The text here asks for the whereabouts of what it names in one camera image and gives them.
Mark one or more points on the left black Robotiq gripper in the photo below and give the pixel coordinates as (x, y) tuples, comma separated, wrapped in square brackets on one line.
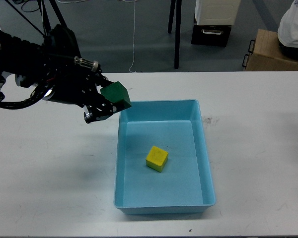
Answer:
[(79, 87)]

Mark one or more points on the green block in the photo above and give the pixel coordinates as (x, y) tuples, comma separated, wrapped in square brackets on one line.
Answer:
[(117, 94)]

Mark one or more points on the yellow block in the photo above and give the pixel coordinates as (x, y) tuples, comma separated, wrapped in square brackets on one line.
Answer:
[(156, 158)]

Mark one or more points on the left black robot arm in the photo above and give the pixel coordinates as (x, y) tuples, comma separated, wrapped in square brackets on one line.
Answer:
[(59, 73)]

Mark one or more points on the light blue plastic box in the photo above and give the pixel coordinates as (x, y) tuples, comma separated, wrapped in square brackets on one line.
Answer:
[(185, 184)]

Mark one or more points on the black table leg pair right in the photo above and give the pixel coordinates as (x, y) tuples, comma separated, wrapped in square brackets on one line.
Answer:
[(175, 13)]

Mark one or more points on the white plastic container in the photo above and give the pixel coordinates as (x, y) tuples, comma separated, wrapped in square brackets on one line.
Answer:
[(216, 12)]

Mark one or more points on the seated person white shirt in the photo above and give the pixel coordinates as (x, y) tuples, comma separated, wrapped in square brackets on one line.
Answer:
[(288, 32)]

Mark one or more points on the black storage box with handle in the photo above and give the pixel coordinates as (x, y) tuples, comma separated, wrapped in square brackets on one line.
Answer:
[(210, 35)]

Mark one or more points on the cardboard box with handles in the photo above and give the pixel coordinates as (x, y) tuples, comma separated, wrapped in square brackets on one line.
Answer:
[(264, 54)]

